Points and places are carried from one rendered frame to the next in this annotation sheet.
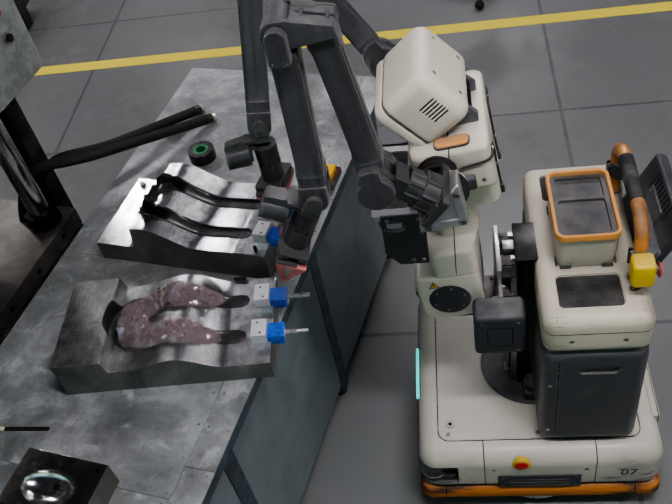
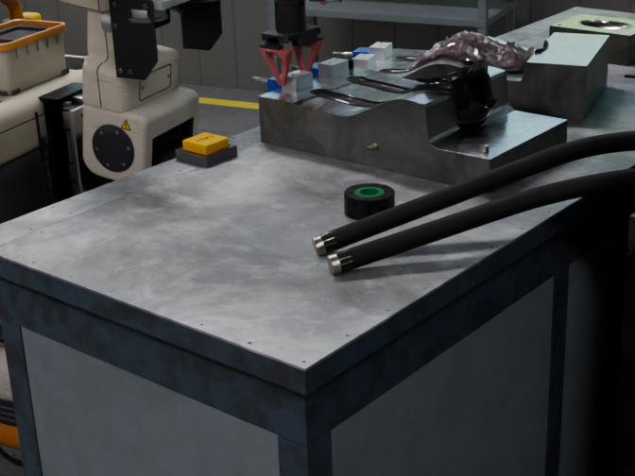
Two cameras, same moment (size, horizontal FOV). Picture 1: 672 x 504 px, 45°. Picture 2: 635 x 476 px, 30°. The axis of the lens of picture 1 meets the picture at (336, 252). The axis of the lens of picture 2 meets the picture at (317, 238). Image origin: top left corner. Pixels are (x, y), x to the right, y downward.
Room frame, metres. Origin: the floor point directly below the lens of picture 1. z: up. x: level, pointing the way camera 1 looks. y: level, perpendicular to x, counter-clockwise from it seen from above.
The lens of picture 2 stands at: (3.71, 0.65, 1.49)
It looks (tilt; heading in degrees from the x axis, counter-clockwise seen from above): 23 degrees down; 193
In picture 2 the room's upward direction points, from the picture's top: 2 degrees counter-clockwise
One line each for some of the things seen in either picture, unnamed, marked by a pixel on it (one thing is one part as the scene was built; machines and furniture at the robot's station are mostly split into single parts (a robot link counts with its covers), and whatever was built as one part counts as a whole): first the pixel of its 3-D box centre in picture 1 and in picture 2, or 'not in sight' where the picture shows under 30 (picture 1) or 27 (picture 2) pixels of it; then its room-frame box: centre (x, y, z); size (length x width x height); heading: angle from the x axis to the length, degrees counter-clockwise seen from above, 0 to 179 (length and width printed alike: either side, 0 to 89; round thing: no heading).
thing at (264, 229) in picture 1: (281, 237); (315, 71); (1.49, 0.13, 0.89); 0.13 x 0.05 x 0.05; 63
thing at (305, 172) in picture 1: (299, 117); not in sight; (1.26, 0.01, 1.40); 0.11 x 0.06 x 0.43; 167
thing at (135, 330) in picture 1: (167, 314); (472, 49); (1.31, 0.42, 0.90); 0.26 x 0.18 x 0.08; 81
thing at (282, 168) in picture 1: (271, 169); (290, 19); (1.60, 0.11, 1.02); 0.10 x 0.07 x 0.07; 154
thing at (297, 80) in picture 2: not in sight; (278, 83); (1.58, 0.08, 0.89); 0.13 x 0.05 x 0.05; 63
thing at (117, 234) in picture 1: (197, 216); (409, 110); (1.66, 0.34, 0.87); 0.50 x 0.26 x 0.14; 63
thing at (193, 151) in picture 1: (202, 153); (369, 201); (2.00, 0.33, 0.82); 0.08 x 0.08 x 0.04
